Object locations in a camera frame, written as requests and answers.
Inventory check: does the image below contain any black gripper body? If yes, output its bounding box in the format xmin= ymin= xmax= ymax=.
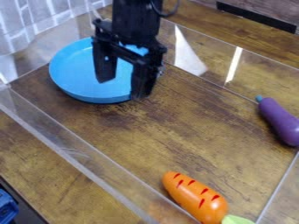
xmin=92 ymin=19 xmax=167 ymax=65

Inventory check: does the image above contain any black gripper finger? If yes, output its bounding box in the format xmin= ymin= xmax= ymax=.
xmin=130 ymin=59 xmax=165 ymax=100
xmin=92 ymin=42 xmax=118 ymax=83

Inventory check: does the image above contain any orange toy carrot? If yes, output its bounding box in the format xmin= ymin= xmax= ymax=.
xmin=163 ymin=171 xmax=255 ymax=224

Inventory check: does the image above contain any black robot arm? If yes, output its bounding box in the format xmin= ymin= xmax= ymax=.
xmin=92 ymin=0 xmax=167 ymax=99

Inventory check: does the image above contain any blue plastic plate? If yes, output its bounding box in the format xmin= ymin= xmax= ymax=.
xmin=48 ymin=37 xmax=151 ymax=105

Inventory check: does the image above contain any purple toy eggplant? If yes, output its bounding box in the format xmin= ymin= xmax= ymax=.
xmin=257 ymin=95 xmax=299 ymax=147

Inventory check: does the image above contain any blue object at corner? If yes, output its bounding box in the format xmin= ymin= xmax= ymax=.
xmin=0 ymin=189 xmax=19 ymax=224

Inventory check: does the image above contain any clear acrylic enclosure wall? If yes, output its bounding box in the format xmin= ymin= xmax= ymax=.
xmin=0 ymin=15 xmax=299 ymax=224

